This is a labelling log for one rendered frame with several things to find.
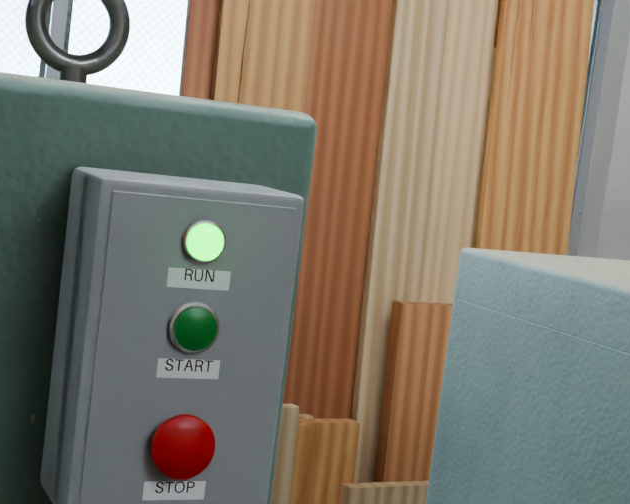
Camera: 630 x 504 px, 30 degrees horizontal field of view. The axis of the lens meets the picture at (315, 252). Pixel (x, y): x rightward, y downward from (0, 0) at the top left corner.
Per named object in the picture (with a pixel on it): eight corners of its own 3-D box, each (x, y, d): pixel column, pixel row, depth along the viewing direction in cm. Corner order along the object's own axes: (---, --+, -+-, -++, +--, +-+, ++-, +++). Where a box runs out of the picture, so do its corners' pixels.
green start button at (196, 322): (165, 352, 54) (171, 300, 53) (215, 353, 55) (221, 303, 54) (169, 355, 53) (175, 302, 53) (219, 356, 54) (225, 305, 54)
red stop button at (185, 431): (145, 475, 54) (152, 411, 54) (206, 474, 55) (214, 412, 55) (151, 482, 53) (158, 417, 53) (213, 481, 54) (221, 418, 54)
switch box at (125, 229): (37, 485, 58) (71, 165, 57) (226, 483, 63) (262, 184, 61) (63, 529, 53) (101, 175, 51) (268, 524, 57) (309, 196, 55)
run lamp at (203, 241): (180, 261, 53) (185, 217, 53) (221, 264, 54) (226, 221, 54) (184, 263, 53) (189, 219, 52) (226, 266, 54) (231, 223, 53)
